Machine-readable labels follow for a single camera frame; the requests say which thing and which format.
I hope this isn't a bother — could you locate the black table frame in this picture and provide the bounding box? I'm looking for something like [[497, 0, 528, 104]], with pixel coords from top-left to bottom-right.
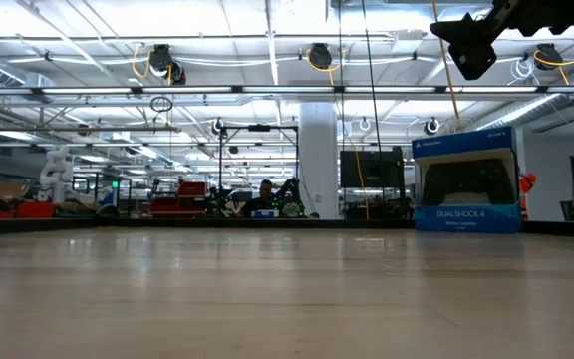
[[0, 216, 574, 238]]

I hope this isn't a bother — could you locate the black hanging cable loop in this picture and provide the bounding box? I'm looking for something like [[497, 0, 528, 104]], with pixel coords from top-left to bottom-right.
[[148, 95, 175, 114]]

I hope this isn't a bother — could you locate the red bin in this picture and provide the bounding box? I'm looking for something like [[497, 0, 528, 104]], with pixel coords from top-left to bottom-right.
[[0, 197, 55, 220]]

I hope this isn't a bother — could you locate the black frame stand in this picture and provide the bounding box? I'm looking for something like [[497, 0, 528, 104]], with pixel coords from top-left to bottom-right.
[[216, 124, 302, 213]]

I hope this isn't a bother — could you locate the long ceiling light bar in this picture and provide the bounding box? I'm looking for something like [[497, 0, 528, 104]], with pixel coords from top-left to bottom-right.
[[0, 85, 574, 97]]

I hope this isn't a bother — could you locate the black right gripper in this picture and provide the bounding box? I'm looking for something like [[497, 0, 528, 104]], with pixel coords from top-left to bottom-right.
[[428, 0, 560, 50]]

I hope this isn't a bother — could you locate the blue DualShock 4 box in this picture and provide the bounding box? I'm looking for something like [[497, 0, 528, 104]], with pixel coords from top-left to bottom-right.
[[411, 125, 524, 235]]

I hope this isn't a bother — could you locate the yellow hanging cable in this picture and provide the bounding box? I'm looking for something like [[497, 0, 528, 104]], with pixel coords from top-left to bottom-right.
[[430, 0, 463, 123]]

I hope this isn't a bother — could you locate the white column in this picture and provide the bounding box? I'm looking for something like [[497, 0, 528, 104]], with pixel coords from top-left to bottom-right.
[[297, 101, 341, 221]]

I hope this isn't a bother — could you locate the black screen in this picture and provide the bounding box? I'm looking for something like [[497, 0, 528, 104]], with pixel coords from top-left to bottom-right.
[[338, 149, 408, 190]]

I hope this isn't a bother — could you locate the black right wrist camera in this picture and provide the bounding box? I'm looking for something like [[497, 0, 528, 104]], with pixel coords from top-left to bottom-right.
[[447, 43, 498, 82]]

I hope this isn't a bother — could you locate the red tool chest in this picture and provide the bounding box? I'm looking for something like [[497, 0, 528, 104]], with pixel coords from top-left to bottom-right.
[[148, 180, 209, 217]]

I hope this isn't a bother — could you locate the orange object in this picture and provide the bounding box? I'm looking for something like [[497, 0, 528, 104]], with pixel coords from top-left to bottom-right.
[[518, 171, 539, 196]]

